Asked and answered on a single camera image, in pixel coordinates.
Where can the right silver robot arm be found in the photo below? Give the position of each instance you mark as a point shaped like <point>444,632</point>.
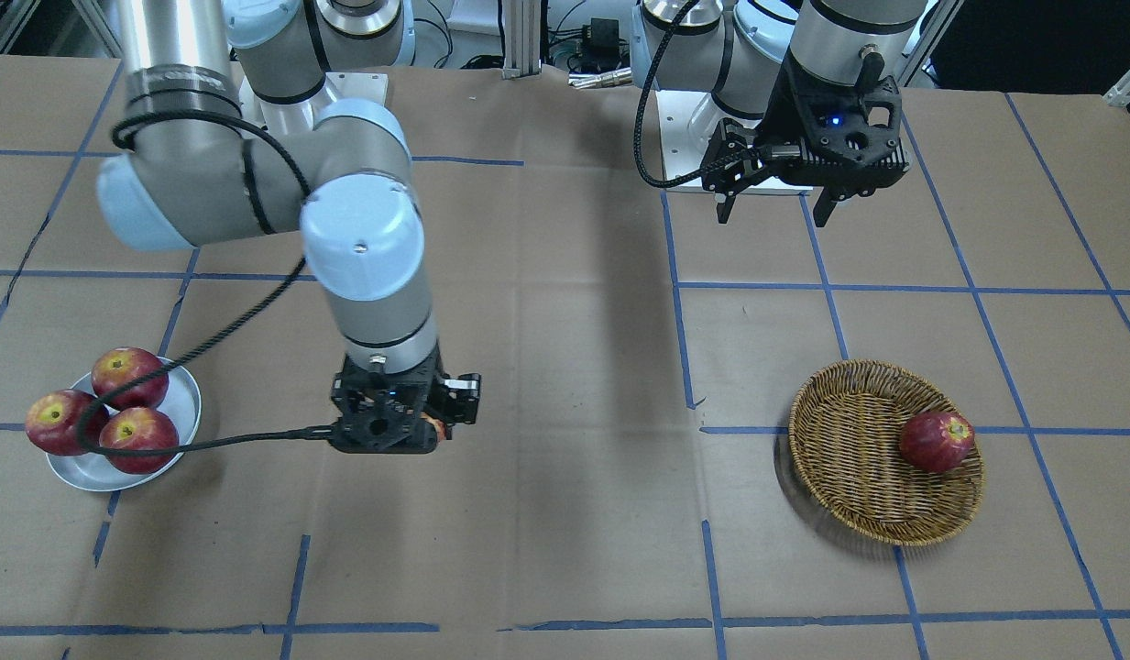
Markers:
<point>233,130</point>

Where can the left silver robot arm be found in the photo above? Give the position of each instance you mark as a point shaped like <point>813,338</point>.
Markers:
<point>735,50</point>

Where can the red apple on plate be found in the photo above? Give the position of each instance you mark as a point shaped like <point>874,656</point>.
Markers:
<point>117,367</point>
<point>51,422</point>
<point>139,429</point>

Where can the light blue plate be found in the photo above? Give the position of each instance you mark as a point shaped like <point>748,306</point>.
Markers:
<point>176,417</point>

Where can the dark red apple in basket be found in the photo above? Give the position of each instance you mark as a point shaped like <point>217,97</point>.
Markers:
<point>936,441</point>

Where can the aluminium frame post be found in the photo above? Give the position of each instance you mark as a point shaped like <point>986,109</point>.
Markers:
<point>522,27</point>

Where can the yellow red apple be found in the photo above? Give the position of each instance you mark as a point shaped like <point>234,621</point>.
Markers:
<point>439,428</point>

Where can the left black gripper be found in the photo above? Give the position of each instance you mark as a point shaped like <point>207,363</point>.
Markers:
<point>783,103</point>

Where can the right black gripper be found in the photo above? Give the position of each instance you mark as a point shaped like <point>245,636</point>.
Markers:
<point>461,401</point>

